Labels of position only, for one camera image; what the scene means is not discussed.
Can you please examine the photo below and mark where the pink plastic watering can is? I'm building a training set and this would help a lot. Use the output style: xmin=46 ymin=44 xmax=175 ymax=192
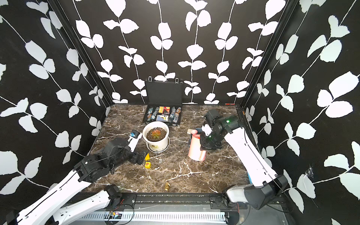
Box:
xmin=188 ymin=141 xmax=206 ymax=161

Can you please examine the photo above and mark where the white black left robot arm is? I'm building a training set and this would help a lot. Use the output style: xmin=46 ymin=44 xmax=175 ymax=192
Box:
xmin=5 ymin=135 xmax=146 ymax=225

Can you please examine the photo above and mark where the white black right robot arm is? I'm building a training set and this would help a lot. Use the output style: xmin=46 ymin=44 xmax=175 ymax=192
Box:
xmin=200 ymin=109 xmax=288 ymax=210

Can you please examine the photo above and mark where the red green succulent plant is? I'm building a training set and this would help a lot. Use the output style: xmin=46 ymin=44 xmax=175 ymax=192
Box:
xmin=149 ymin=128 xmax=163 ymax=142

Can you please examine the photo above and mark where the yellow numbered die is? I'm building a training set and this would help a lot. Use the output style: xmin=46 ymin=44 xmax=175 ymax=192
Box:
xmin=145 ymin=161 xmax=152 ymax=169

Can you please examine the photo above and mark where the blue plastic plant pot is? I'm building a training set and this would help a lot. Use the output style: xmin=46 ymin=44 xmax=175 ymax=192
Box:
xmin=188 ymin=128 xmax=206 ymax=146

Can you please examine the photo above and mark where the white ceramic plant pot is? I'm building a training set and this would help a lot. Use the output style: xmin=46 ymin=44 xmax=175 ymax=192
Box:
xmin=142 ymin=121 xmax=170 ymax=153

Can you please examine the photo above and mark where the small brass fitting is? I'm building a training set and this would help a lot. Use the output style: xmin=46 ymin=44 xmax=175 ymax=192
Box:
xmin=164 ymin=182 xmax=171 ymax=192

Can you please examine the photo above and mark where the small green circuit board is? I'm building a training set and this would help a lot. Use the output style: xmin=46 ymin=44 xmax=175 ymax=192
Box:
xmin=108 ymin=211 xmax=122 ymax=220

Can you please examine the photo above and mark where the open black case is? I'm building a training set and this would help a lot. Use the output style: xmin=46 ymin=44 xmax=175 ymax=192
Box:
xmin=142 ymin=77 xmax=183 ymax=126

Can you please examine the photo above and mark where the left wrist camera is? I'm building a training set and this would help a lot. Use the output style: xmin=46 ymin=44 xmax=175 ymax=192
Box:
xmin=128 ymin=130 xmax=142 ymax=152

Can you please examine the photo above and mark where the black front mounting rail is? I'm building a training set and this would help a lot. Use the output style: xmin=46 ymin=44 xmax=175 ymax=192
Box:
xmin=56 ymin=192 xmax=287 ymax=212

